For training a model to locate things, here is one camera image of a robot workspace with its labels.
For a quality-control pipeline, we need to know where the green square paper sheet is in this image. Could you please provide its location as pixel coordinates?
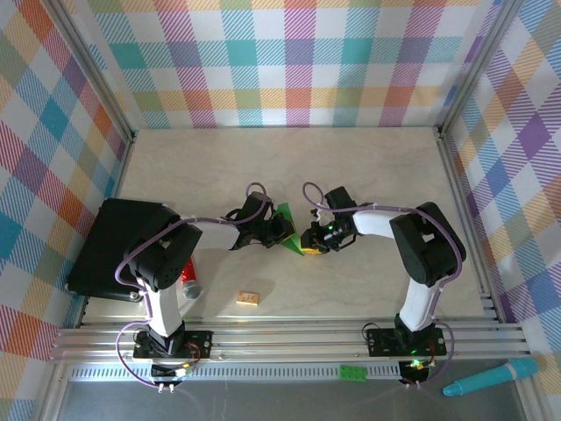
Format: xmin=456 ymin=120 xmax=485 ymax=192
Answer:
xmin=273 ymin=201 xmax=307 ymax=257

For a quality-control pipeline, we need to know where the green toy building brick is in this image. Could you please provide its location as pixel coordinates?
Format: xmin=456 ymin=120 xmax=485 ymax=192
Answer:
xmin=339 ymin=364 xmax=368 ymax=383

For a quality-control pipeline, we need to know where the small LED circuit board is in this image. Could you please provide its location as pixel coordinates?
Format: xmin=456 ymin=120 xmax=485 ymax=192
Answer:
xmin=150 ymin=359 xmax=196 ymax=382
xmin=398 ymin=357 xmax=438 ymax=383

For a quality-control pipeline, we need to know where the black rectangular case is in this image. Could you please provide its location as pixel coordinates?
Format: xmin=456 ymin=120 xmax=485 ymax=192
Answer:
xmin=66 ymin=197 xmax=173 ymax=303

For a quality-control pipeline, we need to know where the teal marker pen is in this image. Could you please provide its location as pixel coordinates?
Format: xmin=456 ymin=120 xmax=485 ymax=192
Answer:
xmin=441 ymin=355 xmax=539 ymax=398

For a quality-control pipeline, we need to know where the aluminium mounting rail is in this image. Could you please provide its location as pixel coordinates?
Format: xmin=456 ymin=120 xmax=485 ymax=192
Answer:
xmin=47 ymin=322 xmax=532 ymax=364

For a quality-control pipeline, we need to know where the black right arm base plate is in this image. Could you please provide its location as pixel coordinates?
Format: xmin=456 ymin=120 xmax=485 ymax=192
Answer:
xmin=366 ymin=326 xmax=448 ymax=357

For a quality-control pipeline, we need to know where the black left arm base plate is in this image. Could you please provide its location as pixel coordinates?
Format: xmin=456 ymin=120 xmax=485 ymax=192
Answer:
xmin=132 ymin=329 xmax=215 ymax=360

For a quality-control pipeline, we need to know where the grey slotted cable duct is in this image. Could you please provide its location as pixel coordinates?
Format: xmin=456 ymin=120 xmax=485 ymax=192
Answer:
xmin=68 ymin=362 xmax=403 ymax=382

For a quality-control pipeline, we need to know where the aluminium side rail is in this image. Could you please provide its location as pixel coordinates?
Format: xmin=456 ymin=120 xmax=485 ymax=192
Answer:
xmin=433 ymin=126 xmax=505 ymax=325
xmin=75 ymin=131 xmax=138 ymax=329

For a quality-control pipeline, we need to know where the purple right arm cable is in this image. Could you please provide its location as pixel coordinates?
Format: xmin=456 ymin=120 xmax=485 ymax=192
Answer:
xmin=302 ymin=182 xmax=466 ymax=390

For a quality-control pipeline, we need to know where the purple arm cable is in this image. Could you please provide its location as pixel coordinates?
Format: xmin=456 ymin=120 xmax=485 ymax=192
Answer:
xmin=302 ymin=182 xmax=466 ymax=390
xmin=113 ymin=182 xmax=269 ymax=392

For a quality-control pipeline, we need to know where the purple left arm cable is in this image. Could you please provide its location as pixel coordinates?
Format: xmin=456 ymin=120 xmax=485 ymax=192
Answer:
xmin=113 ymin=182 xmax=269 ymax=392

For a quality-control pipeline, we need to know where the aluminium frame post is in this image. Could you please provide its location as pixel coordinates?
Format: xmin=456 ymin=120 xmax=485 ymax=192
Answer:
xmin=41 ymin=0 xmax=138 ymax=144
xmin=436 ymin=0 xmax=527 ymax=141

